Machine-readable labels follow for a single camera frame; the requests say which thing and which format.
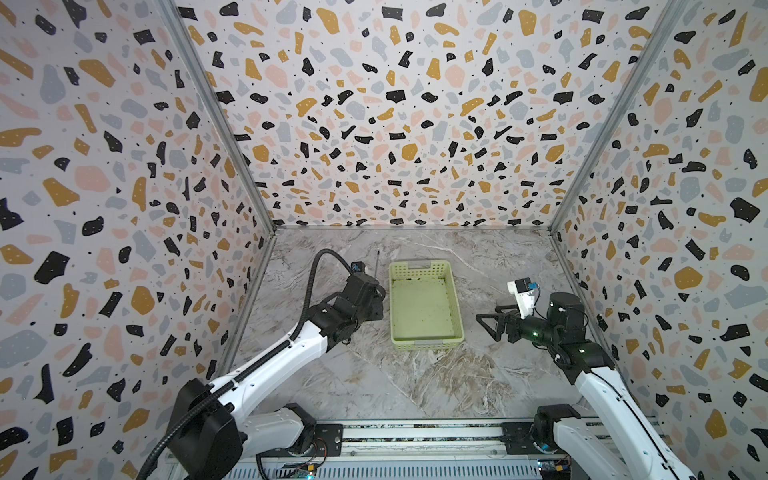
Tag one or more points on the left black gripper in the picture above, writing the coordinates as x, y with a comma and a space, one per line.
377, 311

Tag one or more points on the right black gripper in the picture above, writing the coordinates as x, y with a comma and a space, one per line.
504, 323

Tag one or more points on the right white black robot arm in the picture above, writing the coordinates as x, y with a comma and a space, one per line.
642, 453

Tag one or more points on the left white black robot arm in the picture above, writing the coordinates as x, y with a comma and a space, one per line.
214, 425

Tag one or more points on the light green plastic bin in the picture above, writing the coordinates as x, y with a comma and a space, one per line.
424, 309

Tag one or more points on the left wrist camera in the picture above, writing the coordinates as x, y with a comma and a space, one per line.
358, 268

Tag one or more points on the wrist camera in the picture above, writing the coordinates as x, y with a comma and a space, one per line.
525, 293
358, 268

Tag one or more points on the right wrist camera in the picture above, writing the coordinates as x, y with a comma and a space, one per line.
525, 293

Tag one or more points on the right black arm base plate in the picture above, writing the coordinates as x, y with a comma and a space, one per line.
528, 438

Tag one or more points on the aluminium mounting rail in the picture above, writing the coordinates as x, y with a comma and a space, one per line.
419, 449

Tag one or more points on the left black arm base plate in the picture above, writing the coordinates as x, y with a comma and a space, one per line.
322, 439

